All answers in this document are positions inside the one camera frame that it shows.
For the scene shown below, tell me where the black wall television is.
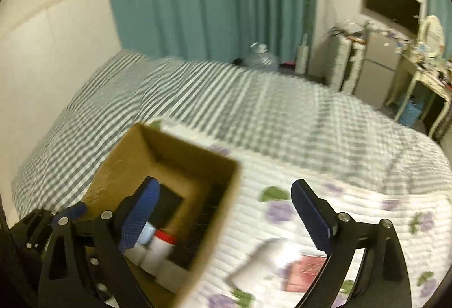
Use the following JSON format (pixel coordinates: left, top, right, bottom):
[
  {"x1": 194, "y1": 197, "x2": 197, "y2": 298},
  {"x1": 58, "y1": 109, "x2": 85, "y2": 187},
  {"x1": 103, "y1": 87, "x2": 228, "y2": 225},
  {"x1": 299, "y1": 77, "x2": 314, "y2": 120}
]
[{"x1": 363, "y1": 0, "x2": 423, "y2": 36}]

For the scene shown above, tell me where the clear water jug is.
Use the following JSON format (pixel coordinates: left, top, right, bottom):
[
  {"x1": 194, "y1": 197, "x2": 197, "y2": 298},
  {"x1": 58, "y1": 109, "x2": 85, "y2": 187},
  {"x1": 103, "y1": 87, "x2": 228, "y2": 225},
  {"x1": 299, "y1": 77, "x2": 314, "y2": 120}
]
[{"x1": 243, "y1": 42, "x2": 280, "y2": 73}]

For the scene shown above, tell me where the light blue small case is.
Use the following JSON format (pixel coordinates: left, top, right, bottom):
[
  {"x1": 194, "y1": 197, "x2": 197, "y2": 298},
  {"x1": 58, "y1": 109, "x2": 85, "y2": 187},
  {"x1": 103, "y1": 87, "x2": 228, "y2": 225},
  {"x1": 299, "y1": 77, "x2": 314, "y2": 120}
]
[{"x1": 137, "y1": 222, "x2": 157, "y2": 246}]

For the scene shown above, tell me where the white dressing table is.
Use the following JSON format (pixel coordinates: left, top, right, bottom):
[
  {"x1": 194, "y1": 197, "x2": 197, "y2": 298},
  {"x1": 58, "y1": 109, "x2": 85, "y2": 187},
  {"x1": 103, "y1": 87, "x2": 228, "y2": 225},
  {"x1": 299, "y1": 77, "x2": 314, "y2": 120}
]
[{"x1": 384, "y1": 53, "x2": 452, "y2": 138}]

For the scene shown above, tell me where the white oval vanity mirror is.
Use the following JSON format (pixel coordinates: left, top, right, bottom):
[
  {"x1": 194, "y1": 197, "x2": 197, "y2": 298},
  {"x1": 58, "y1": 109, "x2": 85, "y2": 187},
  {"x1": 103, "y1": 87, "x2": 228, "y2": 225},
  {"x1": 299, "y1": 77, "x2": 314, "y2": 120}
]
[{"x1": 418, "y1": 14, "x2": 444, "y2": 59}]

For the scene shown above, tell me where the white plastic drawer cabinet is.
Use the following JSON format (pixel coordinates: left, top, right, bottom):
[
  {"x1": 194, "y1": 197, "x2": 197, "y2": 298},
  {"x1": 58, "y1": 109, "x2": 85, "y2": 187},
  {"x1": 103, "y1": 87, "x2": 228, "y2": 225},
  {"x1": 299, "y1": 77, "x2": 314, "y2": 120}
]
[{"x1": 326, "y1": 34, "x2": 365, "y2": 96}]

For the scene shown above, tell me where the white upright pole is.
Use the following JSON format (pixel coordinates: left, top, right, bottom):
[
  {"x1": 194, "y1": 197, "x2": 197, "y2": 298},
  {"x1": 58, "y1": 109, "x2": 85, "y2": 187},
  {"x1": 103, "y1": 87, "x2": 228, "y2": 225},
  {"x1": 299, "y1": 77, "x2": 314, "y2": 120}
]
[{"x1": 295, "y1": 33, "x2": 311, "y2": 76}]

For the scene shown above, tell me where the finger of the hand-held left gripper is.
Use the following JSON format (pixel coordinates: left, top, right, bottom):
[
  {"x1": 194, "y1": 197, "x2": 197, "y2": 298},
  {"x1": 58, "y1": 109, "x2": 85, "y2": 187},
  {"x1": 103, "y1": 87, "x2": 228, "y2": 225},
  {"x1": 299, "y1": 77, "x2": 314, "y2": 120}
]
[{"x1": 52, "y1": 202, "x2": 88, "y2": 224}]

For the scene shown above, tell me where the blue plastic basket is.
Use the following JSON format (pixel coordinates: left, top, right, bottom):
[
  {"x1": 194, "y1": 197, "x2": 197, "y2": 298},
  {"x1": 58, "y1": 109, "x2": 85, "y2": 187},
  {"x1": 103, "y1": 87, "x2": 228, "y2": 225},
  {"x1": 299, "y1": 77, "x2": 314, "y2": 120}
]
[{"x1": 400, "y1": 101, "x2": 423, "y2": 126}]

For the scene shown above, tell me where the brown cardboard box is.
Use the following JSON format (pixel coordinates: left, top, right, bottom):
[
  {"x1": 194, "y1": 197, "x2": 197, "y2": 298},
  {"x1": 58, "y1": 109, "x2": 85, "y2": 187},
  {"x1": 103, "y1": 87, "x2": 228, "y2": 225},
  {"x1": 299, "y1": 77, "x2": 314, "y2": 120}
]
[{"x1": 84, "y1": 122, "x2": 245, "y2": 308}]

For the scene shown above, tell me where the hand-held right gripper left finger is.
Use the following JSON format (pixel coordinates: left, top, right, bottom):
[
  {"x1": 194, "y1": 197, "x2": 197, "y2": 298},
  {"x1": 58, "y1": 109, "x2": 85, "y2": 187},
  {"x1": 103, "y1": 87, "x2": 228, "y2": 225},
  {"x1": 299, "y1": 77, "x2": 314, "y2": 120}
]
[{"x1": 38, "y1": 177, "x2": 161, "y2": 308}]

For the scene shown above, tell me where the silver small fridge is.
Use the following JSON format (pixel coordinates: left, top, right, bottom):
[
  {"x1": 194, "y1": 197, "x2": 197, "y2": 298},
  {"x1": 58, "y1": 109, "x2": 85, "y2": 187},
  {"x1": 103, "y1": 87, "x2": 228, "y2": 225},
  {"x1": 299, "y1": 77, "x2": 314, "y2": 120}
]
[{"x1": 352, "y1": 30, "x2": 407, "y2": 110}]

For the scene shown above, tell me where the pink wallet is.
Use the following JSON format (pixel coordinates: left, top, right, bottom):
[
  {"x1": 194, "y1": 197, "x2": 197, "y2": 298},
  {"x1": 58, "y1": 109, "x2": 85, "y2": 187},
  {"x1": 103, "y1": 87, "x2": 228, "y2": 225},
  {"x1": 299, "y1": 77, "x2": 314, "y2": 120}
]
[{"x1": 283, "y1": 254, "x2": 328, "y2": 293}]

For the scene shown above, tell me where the black remote control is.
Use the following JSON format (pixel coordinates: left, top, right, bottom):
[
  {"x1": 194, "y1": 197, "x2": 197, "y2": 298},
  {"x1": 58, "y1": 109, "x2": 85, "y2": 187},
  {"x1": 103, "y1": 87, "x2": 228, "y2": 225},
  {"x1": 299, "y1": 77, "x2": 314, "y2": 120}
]
[{"x1": 169, "y1": 182, "x2": 227, "y2": 268}]

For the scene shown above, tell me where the black rectangular box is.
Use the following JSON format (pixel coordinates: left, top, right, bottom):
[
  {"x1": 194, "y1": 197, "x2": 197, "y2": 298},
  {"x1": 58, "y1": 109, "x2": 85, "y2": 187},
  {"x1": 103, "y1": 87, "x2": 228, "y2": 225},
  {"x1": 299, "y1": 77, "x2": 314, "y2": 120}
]
[{"x1": 157, "y1": 184, "x2": 185, "y2": 228}]

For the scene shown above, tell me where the white bottle with red cap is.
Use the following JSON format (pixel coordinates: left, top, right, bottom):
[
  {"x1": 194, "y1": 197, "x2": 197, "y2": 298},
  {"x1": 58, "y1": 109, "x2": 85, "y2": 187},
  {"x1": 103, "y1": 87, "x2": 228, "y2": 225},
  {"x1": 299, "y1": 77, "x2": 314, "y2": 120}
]
[{"x1": 140, "y1": 228, "x2": 179, "y2": 276}]

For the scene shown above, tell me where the white charger box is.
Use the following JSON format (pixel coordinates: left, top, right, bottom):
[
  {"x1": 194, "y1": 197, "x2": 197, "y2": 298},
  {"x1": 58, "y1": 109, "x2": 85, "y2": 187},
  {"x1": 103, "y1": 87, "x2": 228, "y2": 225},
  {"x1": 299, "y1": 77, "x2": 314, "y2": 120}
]
[{"x1": 155, "y1": 259, "x2": 192, "y2": 295}]

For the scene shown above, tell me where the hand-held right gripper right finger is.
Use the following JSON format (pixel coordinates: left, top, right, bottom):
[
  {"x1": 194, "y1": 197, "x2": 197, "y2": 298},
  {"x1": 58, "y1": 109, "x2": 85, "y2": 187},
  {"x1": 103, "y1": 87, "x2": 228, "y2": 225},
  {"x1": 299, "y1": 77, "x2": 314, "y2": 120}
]
[{"x1": 290, "y1": 179, "x2": 412, "y2": 308}]

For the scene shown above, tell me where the white floral quilt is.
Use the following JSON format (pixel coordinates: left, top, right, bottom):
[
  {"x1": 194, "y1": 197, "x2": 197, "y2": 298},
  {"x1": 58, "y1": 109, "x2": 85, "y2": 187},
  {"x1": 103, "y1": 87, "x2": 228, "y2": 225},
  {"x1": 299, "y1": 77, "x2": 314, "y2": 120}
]
[{"x1": 147, "y1": 118, "x2": 452, "y2": 308}]

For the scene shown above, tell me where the white cylindrical bottle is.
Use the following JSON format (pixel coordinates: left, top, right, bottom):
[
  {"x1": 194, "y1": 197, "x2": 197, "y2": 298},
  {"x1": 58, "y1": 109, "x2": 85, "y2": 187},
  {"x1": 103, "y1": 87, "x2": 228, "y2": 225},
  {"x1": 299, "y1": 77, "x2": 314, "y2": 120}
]
[{"x1": 225, "y1": 237, "x2": 301, "y2": 290}]

